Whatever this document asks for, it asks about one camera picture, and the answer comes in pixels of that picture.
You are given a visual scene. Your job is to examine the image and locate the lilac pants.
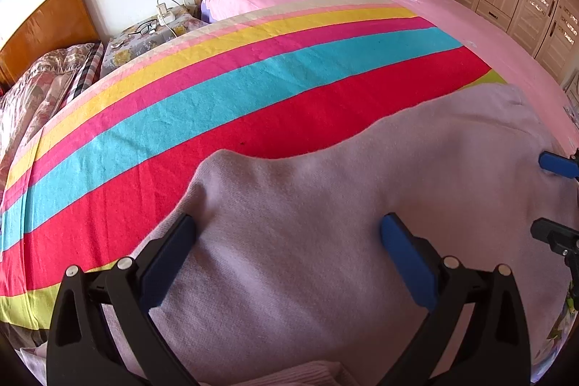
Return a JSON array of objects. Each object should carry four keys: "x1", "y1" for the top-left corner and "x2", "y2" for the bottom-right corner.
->
[{"x1": 150, "y1": 84, "x2": 578, "y2": 385}]

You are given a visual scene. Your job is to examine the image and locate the nightstand with floral cover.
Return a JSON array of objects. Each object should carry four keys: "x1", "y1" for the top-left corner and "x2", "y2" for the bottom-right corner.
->
[{"x1": 100, "y1": 6, "x2": 206, "y2": 77}]

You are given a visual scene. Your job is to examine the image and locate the plaid pillow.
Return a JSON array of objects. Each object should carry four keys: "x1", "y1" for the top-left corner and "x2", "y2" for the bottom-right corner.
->
[{"x1": 61, "y1": 42, "x2": 104, "y2": 107}]

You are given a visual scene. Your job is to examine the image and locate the rainbow striped bed sheet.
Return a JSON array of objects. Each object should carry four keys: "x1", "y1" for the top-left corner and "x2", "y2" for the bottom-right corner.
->
[{"x1": 1, "y1": 0, "x2": 499, "y2": 330}]

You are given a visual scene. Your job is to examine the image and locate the left wooden headboard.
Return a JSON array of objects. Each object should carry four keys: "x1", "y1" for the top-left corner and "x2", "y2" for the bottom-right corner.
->
[{"x1": 0, "y1": 0, "x2": 100, "y2": 92}]

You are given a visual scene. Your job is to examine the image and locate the pink bed sheet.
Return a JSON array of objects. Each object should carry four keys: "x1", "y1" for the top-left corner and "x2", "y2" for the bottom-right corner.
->
[{"x1": 200, "y1": 0, "x2": 578, "y2": 154}]

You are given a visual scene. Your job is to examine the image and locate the pink floral quilt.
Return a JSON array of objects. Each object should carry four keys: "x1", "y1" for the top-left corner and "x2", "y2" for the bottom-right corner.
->
[{"x1": 1, "y1": 42, "x2": 100, "y2": 187}]

